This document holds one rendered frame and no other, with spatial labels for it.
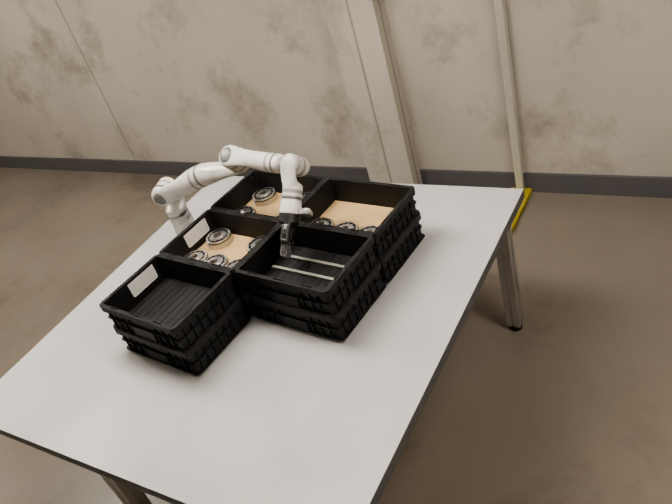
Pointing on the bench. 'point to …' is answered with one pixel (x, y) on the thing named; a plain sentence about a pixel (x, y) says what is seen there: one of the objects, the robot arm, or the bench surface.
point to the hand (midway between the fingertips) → (285, 255)
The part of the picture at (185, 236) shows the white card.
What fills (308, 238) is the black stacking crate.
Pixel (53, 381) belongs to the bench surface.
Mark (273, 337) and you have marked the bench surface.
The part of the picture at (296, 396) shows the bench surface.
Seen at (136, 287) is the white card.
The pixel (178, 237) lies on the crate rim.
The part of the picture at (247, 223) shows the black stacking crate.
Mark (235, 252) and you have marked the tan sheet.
